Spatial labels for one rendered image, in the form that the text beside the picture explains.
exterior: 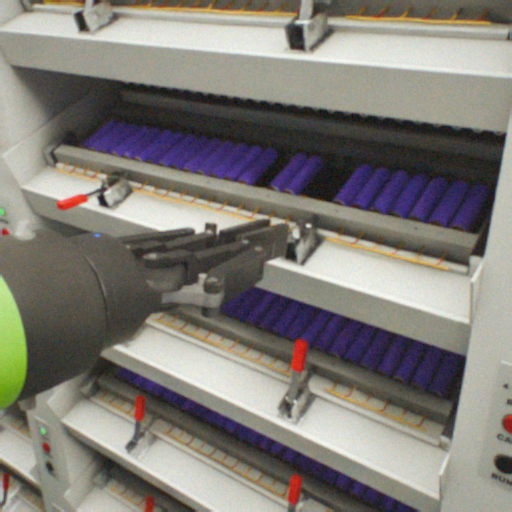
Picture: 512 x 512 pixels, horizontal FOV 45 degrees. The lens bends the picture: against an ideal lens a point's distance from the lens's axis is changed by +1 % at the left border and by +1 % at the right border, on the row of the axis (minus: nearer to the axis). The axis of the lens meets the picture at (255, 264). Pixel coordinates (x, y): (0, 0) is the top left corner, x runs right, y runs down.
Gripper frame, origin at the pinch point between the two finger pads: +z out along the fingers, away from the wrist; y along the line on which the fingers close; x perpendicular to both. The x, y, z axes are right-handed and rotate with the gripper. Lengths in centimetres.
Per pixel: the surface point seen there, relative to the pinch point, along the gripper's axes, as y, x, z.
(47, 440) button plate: -47, -49, 13
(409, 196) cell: 7.5, 3.8, 15.6
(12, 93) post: -42.6, 8.2, 5.8
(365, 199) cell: 3.6, 2.9, 14.2
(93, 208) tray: -28.2, -3.8, 6.6
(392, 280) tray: 10.0, -2.6, 8.3
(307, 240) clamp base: 1.1, -0.9, 7.7
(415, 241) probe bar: 10.5, 0.7, 11.0
